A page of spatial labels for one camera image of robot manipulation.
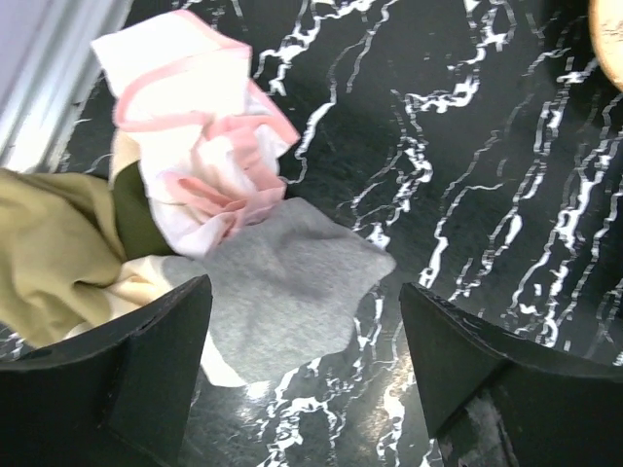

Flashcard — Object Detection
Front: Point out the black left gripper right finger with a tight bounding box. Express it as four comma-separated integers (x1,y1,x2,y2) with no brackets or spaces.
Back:
399,284,622,467

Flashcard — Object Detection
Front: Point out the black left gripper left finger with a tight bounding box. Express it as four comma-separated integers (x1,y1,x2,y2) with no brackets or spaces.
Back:
1,275,212,466

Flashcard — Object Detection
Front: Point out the grey underwear with cream waistband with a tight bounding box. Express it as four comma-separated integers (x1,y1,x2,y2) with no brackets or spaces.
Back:
162,198,395,387

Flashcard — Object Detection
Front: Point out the olive and khaki underwear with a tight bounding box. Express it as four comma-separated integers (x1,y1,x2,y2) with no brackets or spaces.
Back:
1,131,171,347

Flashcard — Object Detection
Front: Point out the pink and white underwear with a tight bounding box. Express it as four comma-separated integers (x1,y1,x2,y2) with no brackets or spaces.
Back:
92,10,299,259

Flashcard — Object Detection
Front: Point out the oval painted wooden plate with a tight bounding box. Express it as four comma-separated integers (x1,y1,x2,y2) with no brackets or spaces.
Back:
588,0,623,90

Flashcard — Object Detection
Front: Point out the aluminium frame post left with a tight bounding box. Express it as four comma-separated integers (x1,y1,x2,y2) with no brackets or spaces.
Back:
1,1,131,172

